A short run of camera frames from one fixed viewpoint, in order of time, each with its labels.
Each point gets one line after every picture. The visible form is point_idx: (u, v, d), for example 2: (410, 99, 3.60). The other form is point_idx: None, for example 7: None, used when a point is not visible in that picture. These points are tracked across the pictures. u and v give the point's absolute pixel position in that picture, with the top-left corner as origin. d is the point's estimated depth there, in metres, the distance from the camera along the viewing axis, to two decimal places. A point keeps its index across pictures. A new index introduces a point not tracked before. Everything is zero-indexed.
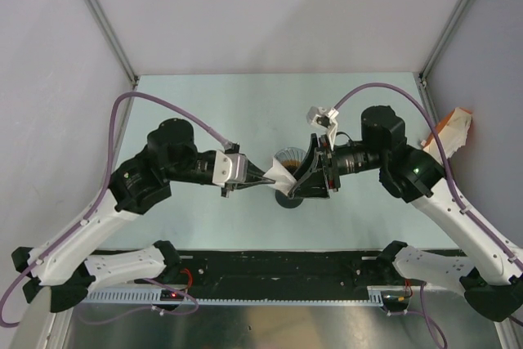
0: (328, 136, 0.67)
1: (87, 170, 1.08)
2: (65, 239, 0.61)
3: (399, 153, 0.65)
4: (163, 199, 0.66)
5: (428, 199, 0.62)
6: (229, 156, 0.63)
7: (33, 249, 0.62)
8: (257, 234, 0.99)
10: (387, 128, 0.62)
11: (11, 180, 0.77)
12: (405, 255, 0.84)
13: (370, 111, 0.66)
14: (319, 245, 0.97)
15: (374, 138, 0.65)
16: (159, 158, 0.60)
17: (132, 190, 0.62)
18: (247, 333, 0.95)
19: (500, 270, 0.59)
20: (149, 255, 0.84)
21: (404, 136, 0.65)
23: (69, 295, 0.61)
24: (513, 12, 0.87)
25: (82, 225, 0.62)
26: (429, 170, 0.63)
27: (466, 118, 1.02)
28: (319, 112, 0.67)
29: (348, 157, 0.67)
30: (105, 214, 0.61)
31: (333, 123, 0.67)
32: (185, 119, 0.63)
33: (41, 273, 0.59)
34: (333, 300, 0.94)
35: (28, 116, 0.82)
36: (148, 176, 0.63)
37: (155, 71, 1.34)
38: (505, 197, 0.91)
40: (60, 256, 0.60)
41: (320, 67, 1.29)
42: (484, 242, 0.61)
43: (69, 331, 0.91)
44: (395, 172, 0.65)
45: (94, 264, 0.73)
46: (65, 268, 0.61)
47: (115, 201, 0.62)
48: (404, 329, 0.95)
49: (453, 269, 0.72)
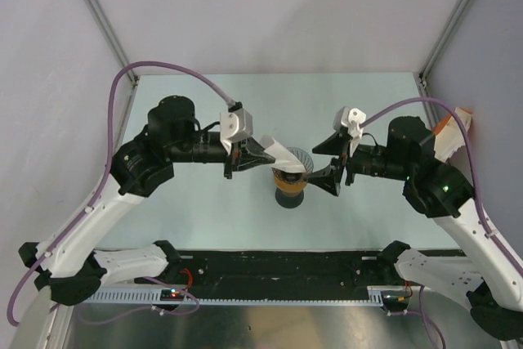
0: (350, 146, 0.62)
1: (87, 169, 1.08)
2: (72, 228, 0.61)
3: (425, 167, 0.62)
4: (165, 180, 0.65)
5: (454, 220, 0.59)
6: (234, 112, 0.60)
7: (40, 243, 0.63)
8: (258, 234, 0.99)
10: (417, 142, 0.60)
11: (11, 179, 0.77)
12: (408, 258, 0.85)
13: (397, 122, 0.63)
14: (319, 245, 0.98)
15: (400, 149, 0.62)
16: (161, 136, 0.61)
17: (134, 172, 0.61)
18: (247, 333, 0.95)
19: (518, 298, 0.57)
20: (152, 252, 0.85)
21: (432, 150, 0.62)
23: (80, 286, 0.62)
24: (513, 12, 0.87)
25: (87, 212, 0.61)
26: (458, 187, 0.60)
27: (466, 118, 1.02)
28: (342, 118, 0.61)
29: (365, 163, 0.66)
30: (110, 199, 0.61)
31: (357, 137, 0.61)
32: (185, 98, 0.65)
33: (51, 265, 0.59)
34: (333, 300, 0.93)
35: (28, 116, 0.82)
36: (149, 157, 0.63)
37: (154, 71, 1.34)
38: (504, 197, 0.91)
40: (69, 247, 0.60)
41: (326, 66, 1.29)
42: (505, 268, 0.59)
43: (69, 330, 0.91)
44: (421, 186, 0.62)
45: (103, 257, 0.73)
46: (75, 258, 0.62)
47: (118, 185, 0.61)
48: (404, 328, 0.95)
49: (460, 282, 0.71)
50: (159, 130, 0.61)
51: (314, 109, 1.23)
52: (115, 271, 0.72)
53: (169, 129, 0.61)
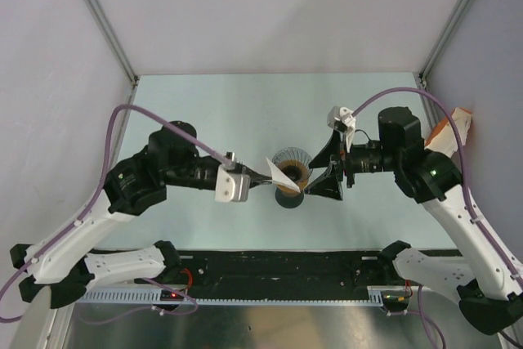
0: (346, 141, 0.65)
1: (87, 170, 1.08)
2: (60, 239, 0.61)
3: (413, 154, 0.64)
4: (157, 203, 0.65)
5: (440, 202, 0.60)
6: (232, 177, 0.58)
7: (30, 248, 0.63)
8: (257, 235, 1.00)
10: (403, 126, 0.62)
11: (11, 180, 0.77)
12: (406, 256, 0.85)
13: (386, 111, 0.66)
14: (319, 245, 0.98)
15: (390, 136, 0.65)
16: (158, 160, 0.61)
17: (126, 190, 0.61)
18: (247, 333, 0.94)
19: (500, 284, 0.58)
20: (149, 255, 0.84)
21: (420, 136, 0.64)
23: (65, 293, 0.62)
24: (512, 12, 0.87)
25: (75, 225, 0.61)
26: (445, 173, 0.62)
27: (466, 118, 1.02)
28: (335, 114, 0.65)
29: (363, 158, 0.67)
30: (99, 216, 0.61)
31: (350, 128, 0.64)
32: (188, 124, 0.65)
33: (36, 272, 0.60)
34: (333, 300, 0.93)
35: (29, 117, 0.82)
36: (143, 177, 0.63)
37: (154, 72, 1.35)
38: (503, 197, 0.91)
40: (55, 257, 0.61)
41: (325, 66, 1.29)
42: (488, 253, 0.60)
43: (69, 332, 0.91)
44: (409, 170, 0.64)
45: (93, 261, 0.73)
46: (60, 268, 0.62)
47: (109, 202, 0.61)
48: (404, 329, 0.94)
49: (453, 277, 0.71)
50: (157, 154, 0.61)
51: (314, 109, 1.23)
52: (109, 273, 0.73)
53: (167, 155, 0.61)
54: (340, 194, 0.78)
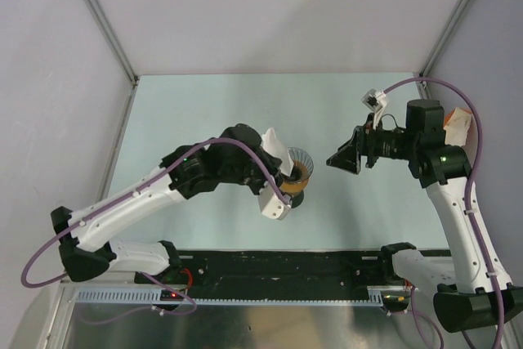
0: (374, 117, 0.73)
1: (88, 169, 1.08)
2: (113, 205, 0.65)
3: (432, 140, 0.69)
4: (207, 190, 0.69)
5: (440, 186, 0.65)
6: (283, 208, 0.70)
7: (75, 212, 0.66)
8: (257, 234, 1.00)
10: (424, 111, 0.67)
11: (11, 180, 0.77)
12: (406, 254, 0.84)
13: (417, 100, 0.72)
14: (319, 245, 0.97)
15: (413, 122, 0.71)
16: (225, 150, 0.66)
17: (187, 172, 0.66)
18: (248, 333, 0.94)
19: (472, 276, 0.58)
20: (157, 251, 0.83)
21: (441, 127, 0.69)
23: (89, 266, 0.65)
24: (513, 12, 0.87)
25: (133, 194, 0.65)
26: (456, 163, 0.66)
27: (466, 118, 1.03)
28: (371, 93, 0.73)
29: (384, 141, 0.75)
30: (158, 190, 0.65)
31: (382, 105, 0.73)
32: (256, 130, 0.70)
33: (82, 234, 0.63)
34: (333, 300, 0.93)
35: (29, 117, 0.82)
36: (205, 165, 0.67)
37: (154, 71, 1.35)
38: (502, 197, 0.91)
40: (102, 222, 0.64)
41: (325, 66, 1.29)
42: (471, 247, 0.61)
43: (69, 332, 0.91)
44: (421, 154, 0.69)
45: (114, 243, 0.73)
46: (103, 234, 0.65)
47: (170, 180, 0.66)
48: (404, 328, 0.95)
49: (439, 277, 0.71)
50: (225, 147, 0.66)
51: (314, 109, 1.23)
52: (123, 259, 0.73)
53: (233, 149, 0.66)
54: (357, 168, 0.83)
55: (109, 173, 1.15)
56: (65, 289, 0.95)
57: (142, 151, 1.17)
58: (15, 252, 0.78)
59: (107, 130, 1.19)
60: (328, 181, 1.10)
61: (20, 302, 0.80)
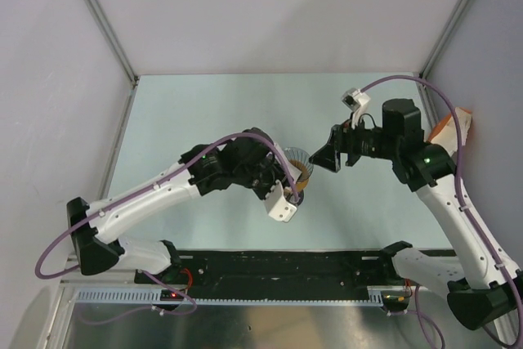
0: (354, 116, 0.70)
1: (88, 169, 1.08)
2: (133, 198, 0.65)
3: (413, 142, 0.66)
4: (222, 187, 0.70)
5: (431, 188, 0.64)
6: (291, 208, 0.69)
7: (93, 202, 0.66)
8: (257, 235, 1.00)
10: (403, 114, 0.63)
11: (11, 179, 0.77)
12: (405, 253, 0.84)
13: (389, 101, 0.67)
14: (319, 246, 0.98)
15: (391, 125, 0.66)
16: (242, 150, 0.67)
17: (206, 170, 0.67)
18: (247, 333, 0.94)
19: (484, 272, 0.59)
20: (158, 249, 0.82)
21: (421, 127, 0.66)
23: (101, 260, 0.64)
24: (512, 11, 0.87)
25: (154, 187, 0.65)
26: (440, 163, 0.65)
27: (466, 118, 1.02)
28: (347, 93, 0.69)
29: (363, 140, 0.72)
30: (178, 184, 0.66)
31: (359, 103, 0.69)
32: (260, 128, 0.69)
33: (100, 225, 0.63)
34: (333, 300, 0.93)
35: (29, 118, 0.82)
36: (221, 163, 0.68)
37: (154, 71, 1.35)
38: (503, 199, 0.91)
40: (122, 213, 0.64)
41: (325, 65, 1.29)
42: (474, 242, 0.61)
43: (69, 331, 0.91)
44: (405, 157, 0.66)
45: (124, 239, 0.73)
46: (120, 226, 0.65)
47: (189, 176, 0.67)
48: (404, 328, 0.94)
49: (445, 273, 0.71)
50: (241, 145, 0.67)
51: (315, 109, 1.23)
52: (131, 255, 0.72)
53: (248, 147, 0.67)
54: (336, 166, 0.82)
55: (109, 173, 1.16)
56: (65, 289, 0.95)
57: (142, 151, 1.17)
58: (15, 252, 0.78)
59: (107, 130, 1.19)
60: (328, 181, 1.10)
61: (20, 302, 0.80)
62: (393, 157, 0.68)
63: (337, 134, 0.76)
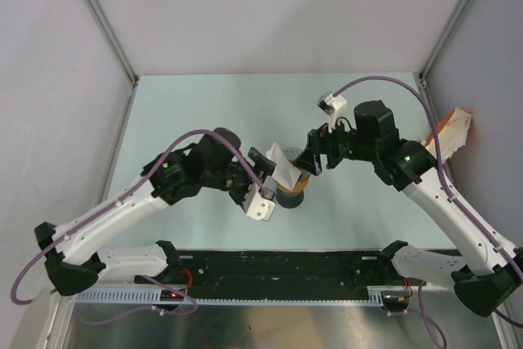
0: (330, 120, 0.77)
1: (88, 169, 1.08)
2: (97, 218, 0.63)
3: (391, 143, 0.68)
4: (191, 194, 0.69)
5: (417, 185, 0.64)
6: (267, 202, 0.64)
7: (58, 225, 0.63)
8: (257, 234, 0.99)
10: (376, 118, 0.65)
11: (12, 179, 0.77)
12: (405, 252, 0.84)
13: (361, 105, 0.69)
14: (319, 245, 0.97)
15: (365, 128, 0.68)
16: (205, 154, 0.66)
17: (169, 179, 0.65)
18: (247, 333, 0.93)
19: (484, 257, 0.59)
20: (154, 252, 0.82)
21: (394, 127, 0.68)
23: (78, 279, 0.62)
24: (512, 11, 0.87)
25: (117, 205, 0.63)
26: (421, 158, 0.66)
27: (466, 118, 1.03)
28: (321, 98, 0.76)
29: (341, 143, 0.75)
30: (141, 198, 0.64)
31: (333, 107, 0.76)
32: (224, 128, 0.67)
33: (67, 249, 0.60)
34: (333, 300, 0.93)
35: (29, 117, 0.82)
36: (185, 170, 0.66)
37: (154, 71, 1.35)
38: (504, 198, 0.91)
40: (87, 235, 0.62)
41: (326, 65, 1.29)
42: (469, 230, 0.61)
43: (69, 331, 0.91)
44: (386, 159, 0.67)
45: (105, 252, 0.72)
46: (89, 248, 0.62)
47: (152, 188, 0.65)
48: (405, 329, 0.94)
49: (447, 265, 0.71)
50: (204, 149, 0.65)
51: (315, 109, 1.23)
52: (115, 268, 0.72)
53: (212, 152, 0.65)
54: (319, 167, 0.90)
55: (109, 174, 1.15)
56: None
57: (142, 151, 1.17)
58: (15, 252, 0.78)
59: (107, 130, 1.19)
60: (328, 181, 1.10)
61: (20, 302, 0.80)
62: (373, 160, 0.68)
63: (315, 139, 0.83)
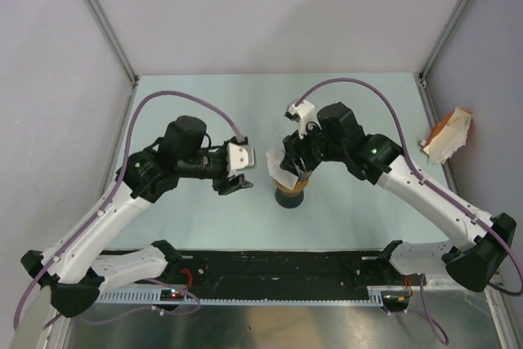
0: (300, 127, 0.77)
1: (88, 169, 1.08)
2: (82, 233, 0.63)
3: (357, 140, 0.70)
4: (170, 188, 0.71)
5: (388, 175, 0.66)
6: (243, 146, 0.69)
7: (44, 251, 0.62)
8: (257, 234, 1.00)
10: (337, 118, 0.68)
11: (13, 179, 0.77)
12: (400, 250, 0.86)
13: (323, 109, 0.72)
14: (319, 245, 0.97)
15: (331, 131, 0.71)
16: (174, 145, 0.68)
17: (145, 176, 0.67)
18: (247, 333, 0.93)
19: (464, 232, 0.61)
20: (150, 254, 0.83)
21: (356, 124, 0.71)
23: (79, 298, 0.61)
24: (513, 11, 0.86)
25: (99, 215, 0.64)
26: (386, 149, 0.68)
27: (466, 118, 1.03)
28: (286, 109, 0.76)
29: (314, 147, 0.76)
30: (121, 203, 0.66)
31: (299, 115, 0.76)
32: (185, 116, 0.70)
33: (60, 270, 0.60)
34: (333, 300, 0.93)
35: (28, 117, 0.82)
36: (158, 164, 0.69)
37: (154, 71, 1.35)
38: (504, 198, 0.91)
40: (77, 252, 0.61)
41: (325, 65, 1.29)
42: (445, 208, 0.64)
43: (69, 331, 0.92)
44: (355, 156, 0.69)
45: (100, 266, 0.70)
46: (82, 263, 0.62)
47: (130, 190, 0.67)
48: (404, 328, 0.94)
49: (438, 250, 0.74)
50: (171, 140, 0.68)
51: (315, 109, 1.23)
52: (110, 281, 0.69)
53: (181, 140, 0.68)
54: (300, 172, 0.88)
55: (109, 174, 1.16)
56: None
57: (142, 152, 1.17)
58: (15, 252, 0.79)
59: (107, 130, 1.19)
60: (328, 180, 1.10)
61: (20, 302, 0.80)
62: (344, 158, 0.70)
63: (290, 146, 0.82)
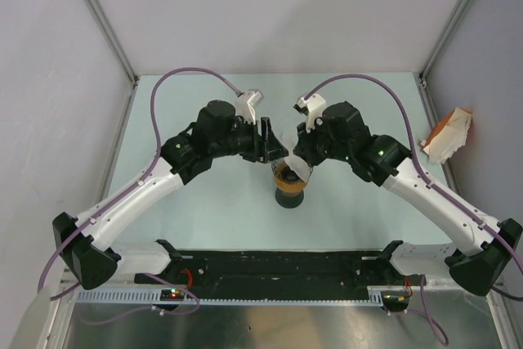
0: (308, 121, 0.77)
1: (88, 169, 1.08)
2: (121, 199, 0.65)
3: (362, 141, 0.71)
4: (204, 169, 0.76)
5: (395, 178, 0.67)
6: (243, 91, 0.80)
7: (79, 214, 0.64)
8: (257, 234, 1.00)
10: (344, 118, 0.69)
11: (12, 178, 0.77)
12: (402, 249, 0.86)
13: (328, 108, 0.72)
14: (319, 246, 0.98)
15: (336, 132, 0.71)
16: (207, 128, 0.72)
17: (185, 157, 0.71)
18: (248, 333, 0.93)
19: (471, 238, 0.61)
20: (156, 250, 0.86)
21: (363, 125, 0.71)
23: (101, 268, 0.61)
24: (513, 13, 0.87)
25: (139, 185, 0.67)
26: (393, 151, 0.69)
27: (466, 118, 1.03)
28: (295, 102, 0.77)
29: (318, 144, 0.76)
30: (161, 176, 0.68)
31: (307, 109, 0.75)
32: (214, 101, 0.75)
33: (94, 232, 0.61)
34: (333, 300, 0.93)
35: (28, 117, 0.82)
36: (194, 147, 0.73)
37: (154, 71, 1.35)
38: (504, 198, 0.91)
40: (113, 216, 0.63)
41: (325, 65, 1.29)
42: (453, 212, 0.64)
43: (69, 331, 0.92)
44: (361, 157, 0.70)
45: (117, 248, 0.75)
46: (115, 230, 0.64)
47: (170, 166, 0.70)
48: (405, 329, 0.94)
49: (440, 253, 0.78)
50: (203, 125, 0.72)
51: None
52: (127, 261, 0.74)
53: (212, 124, 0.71)
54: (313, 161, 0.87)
55: (109, 173, 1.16)
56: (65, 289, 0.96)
57: (142, 151, 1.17)
58: (16, 252, 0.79)
59: (107, 130, 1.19)
60: (328, 180, 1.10)
61: (19, 302, 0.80)
62: (349, 159, 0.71)
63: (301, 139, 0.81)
